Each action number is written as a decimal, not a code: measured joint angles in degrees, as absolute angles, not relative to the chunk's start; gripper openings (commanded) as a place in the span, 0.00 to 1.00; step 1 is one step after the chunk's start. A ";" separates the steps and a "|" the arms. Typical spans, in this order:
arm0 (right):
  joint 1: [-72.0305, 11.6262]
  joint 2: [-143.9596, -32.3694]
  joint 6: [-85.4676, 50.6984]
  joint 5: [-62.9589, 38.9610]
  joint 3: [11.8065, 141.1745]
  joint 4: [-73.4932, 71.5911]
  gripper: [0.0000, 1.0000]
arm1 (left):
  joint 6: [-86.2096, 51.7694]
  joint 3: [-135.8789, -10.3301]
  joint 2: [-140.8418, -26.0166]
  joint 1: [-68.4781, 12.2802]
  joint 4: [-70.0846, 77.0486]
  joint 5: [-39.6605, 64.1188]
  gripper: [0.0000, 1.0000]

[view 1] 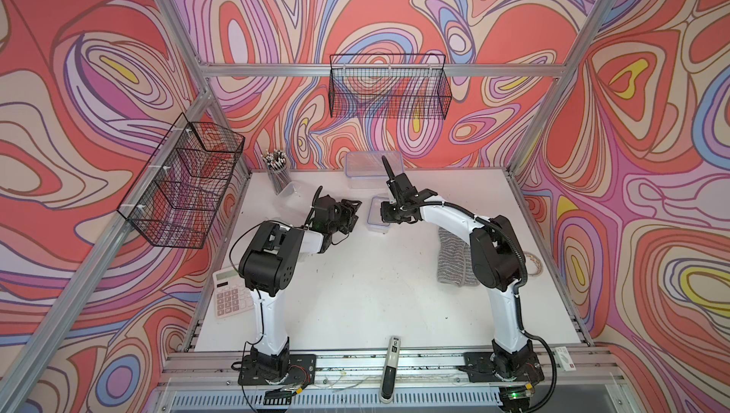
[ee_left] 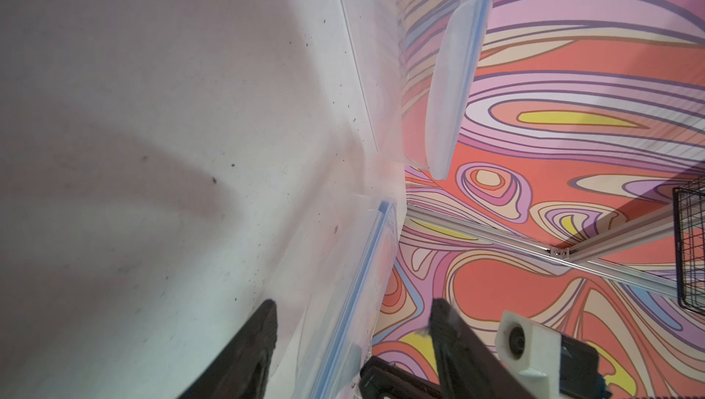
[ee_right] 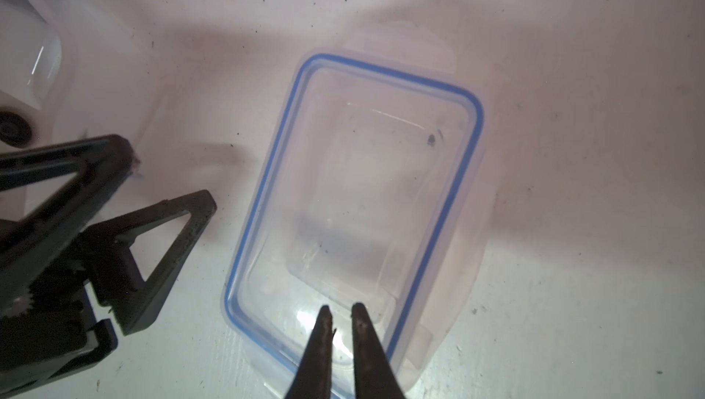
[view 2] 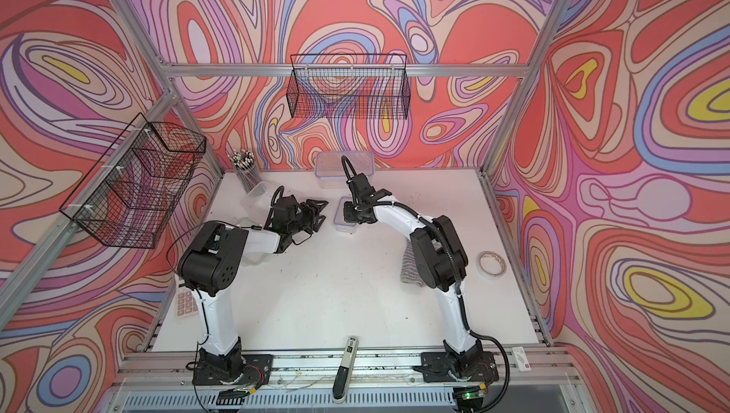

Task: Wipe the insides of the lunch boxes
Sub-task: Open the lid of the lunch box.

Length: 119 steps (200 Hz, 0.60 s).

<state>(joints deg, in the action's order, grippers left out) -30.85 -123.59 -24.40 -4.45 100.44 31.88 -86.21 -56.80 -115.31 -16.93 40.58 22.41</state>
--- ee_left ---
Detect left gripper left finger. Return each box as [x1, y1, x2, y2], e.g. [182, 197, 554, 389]
[180, 299, 278, 399]

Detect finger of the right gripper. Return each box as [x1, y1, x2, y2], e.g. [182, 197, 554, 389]
[359, 356, 442, 399]

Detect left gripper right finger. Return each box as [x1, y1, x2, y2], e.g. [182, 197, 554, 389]
[429, 298, 532, 399]

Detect small clear box blue lid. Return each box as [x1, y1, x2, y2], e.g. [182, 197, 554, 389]
[264, 193, 400, 398]

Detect large clear box blue lid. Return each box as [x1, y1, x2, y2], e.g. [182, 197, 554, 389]
[341, 0, 493, 180]

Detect black wire basket back wall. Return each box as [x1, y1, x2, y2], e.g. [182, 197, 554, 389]
[672, 176, 704, 316]

